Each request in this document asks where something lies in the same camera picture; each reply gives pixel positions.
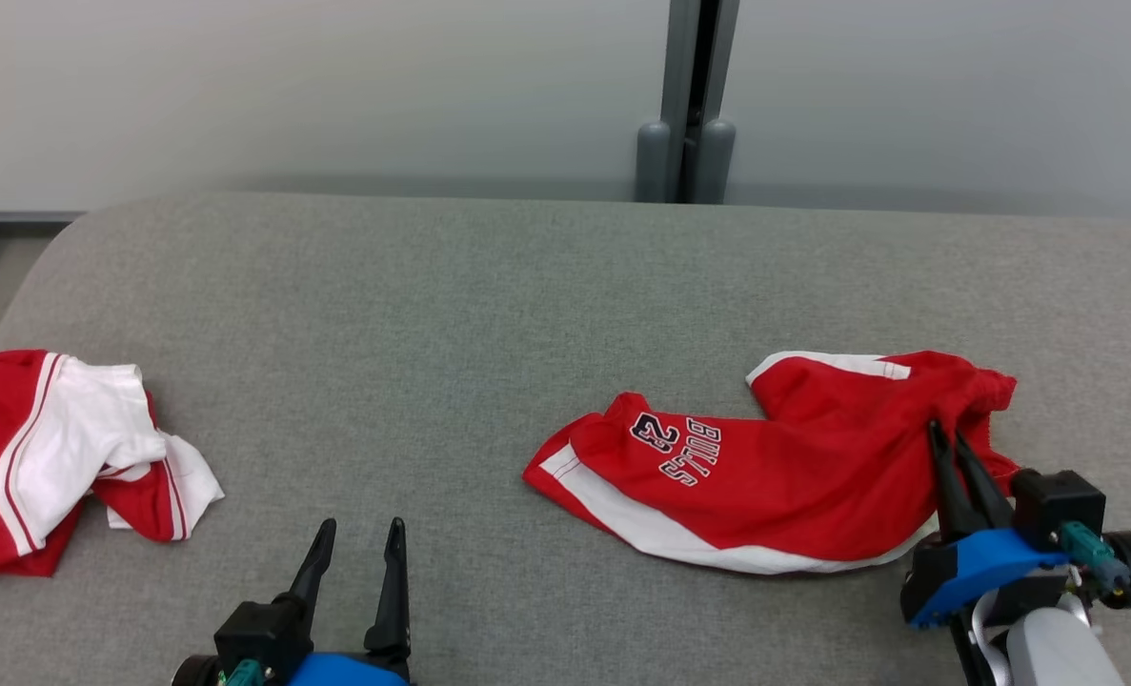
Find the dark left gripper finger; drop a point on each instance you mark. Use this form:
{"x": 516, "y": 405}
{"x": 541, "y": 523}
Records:
{"x": 317, "y": 567}
{"x": 393, "y": 600}

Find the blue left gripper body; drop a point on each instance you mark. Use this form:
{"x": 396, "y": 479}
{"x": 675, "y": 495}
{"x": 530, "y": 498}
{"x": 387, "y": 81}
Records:
{"x": 355, "y": 672}

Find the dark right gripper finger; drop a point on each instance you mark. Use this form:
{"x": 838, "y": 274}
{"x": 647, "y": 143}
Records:
{"x": 989, "y": 500}
{"x": 951, "y": 500}

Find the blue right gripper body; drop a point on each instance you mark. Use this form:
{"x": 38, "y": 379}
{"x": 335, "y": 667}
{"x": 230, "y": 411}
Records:
{"x": 975, "y": 567}

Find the red shorts with white trim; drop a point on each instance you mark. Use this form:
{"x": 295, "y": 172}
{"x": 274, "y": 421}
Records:
{"x": 765, "y": 476}

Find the red jersey with white sleeves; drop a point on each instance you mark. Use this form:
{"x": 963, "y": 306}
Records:
{"x": 12, "y": 457}

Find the black right wrist camera unit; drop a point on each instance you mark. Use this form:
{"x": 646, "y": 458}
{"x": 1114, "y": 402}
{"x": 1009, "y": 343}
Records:
{"x": 1056, "y": 500}

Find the black wrist camera unit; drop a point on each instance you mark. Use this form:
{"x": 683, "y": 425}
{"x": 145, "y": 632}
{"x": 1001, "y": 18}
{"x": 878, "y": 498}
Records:
{"x": 260, "y": 634}
{"x": 1056, "y": 500}

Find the black left wrist camera unit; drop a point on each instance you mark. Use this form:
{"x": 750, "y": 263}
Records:
{"x": 260, "y": 634}

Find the grey partition post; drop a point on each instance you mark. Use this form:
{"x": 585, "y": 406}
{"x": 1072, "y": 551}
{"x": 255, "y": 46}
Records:
{"x": 676, "y": 57}

